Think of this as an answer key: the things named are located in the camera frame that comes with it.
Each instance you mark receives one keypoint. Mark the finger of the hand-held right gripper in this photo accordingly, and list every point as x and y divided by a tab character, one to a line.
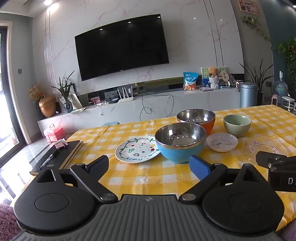
272	160

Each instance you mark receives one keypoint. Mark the white paper card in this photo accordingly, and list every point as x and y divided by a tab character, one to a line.
76	100

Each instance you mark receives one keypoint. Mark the blue water jug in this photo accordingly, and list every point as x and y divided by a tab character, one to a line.
281	90

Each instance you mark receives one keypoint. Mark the brown teddy bear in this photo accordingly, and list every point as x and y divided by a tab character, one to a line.
212	71

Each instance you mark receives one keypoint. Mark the white metal stool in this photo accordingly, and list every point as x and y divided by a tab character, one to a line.
289	102

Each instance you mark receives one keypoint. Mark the blue snack bag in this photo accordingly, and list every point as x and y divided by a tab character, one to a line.
190	81

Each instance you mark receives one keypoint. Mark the white marble television cabinet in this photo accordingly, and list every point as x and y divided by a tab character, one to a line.
161	105

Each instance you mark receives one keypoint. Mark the clear glass plate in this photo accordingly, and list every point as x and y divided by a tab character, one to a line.
263	144

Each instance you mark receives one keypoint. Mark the yellow checked tablecloth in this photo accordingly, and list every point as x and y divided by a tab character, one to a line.
138	176

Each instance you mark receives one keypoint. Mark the green ceramic bowl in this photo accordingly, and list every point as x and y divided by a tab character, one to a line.
237	129

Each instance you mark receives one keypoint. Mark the green picture board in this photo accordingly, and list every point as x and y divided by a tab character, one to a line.
204	73

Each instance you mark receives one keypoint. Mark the orange steel bowl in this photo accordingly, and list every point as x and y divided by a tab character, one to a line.
196	117

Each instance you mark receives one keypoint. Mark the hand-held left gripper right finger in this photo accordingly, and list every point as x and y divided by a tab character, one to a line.
200	167

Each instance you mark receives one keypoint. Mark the black pen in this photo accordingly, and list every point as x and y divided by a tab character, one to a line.
49	158

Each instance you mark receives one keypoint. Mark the bushy green plant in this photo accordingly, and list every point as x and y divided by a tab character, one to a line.
289	53

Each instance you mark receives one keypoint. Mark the dried flower bunch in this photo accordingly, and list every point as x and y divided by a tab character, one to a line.
35	91

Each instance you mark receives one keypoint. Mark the blue steel bowl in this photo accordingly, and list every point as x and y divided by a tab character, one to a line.
178	155

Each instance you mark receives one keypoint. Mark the pink box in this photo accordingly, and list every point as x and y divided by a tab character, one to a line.
54	134

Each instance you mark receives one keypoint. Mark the small white sticker plate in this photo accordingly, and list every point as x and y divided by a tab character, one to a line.
222	142

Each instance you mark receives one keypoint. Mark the sliding glass door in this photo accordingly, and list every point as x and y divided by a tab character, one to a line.
4	92

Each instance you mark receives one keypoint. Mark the grey trash bin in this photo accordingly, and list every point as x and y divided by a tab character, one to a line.
248	96

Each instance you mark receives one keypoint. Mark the purple fuzzy rug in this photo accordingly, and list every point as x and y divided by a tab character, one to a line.
7	222

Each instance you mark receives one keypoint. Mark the black television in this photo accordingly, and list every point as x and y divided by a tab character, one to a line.
122	46

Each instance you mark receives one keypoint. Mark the green plant in glass vase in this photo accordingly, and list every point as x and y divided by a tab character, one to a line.
68	107

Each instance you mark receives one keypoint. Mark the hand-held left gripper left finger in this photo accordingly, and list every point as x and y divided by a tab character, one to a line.
98	165

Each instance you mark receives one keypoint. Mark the round hand fan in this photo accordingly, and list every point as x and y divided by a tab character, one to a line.
223	76

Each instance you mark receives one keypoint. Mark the framed wall picture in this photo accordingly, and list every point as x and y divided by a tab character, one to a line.
248	7

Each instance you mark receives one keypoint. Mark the pink paper wrapper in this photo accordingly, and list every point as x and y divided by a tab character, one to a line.
61	143

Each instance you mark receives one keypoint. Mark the black notebook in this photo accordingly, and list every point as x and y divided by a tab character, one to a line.
69	150

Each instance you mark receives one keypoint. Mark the hanging vine plant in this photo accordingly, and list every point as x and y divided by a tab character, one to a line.
253	23

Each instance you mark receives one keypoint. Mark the white router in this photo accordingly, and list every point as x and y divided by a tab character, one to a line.
126	99

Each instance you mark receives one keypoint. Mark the white vine painted plate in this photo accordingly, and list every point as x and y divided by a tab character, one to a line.
136	150

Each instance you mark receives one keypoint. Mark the pink photo card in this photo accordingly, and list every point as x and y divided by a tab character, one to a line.
95	100

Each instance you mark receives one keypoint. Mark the long leaf potted plant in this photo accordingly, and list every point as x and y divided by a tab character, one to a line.
260	78

